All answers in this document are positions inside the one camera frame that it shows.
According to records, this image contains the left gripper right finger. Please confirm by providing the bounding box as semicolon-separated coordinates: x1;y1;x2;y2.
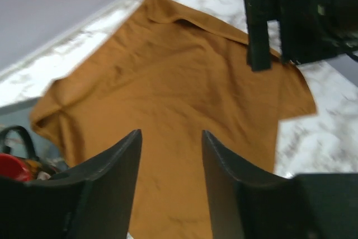
202;131;357;239

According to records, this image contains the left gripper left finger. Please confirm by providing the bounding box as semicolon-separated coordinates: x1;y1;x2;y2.
1;130;142;238

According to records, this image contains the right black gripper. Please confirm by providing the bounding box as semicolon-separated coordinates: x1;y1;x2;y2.
244;0;357;72

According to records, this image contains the brown cloth napkin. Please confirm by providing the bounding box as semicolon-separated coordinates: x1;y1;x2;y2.
30;0;317;238

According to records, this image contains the red black mug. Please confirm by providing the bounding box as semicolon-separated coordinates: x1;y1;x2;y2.
0;125;61;182

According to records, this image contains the green floral tray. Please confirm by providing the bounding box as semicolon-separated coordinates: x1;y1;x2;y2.
1;109;69;171

